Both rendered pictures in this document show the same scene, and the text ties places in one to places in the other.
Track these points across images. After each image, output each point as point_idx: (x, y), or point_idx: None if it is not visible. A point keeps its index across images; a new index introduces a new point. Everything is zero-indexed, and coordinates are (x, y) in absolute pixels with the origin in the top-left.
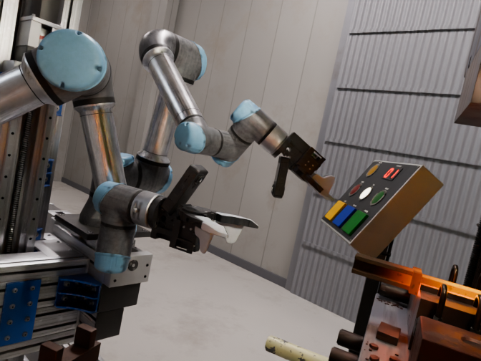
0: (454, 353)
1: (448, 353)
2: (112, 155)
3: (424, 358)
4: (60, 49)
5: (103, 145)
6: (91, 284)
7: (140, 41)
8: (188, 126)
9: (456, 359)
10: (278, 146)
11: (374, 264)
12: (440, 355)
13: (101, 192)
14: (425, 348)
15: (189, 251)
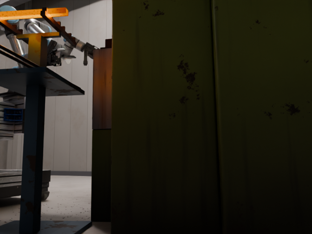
0: (110, 39)
1: (109, 39)
2: (22, 50)
3: (106, 42)
4: (5, 10)
5: (19, 47)
6: (18, 108)
7: (24, 22)
8: (48, 39)
9: (111, 40)
10: (82, 46)
11: (104, 48)
12: (108, 40)
13: (22, 55)
14: (106, 40)
15: (55, 61)
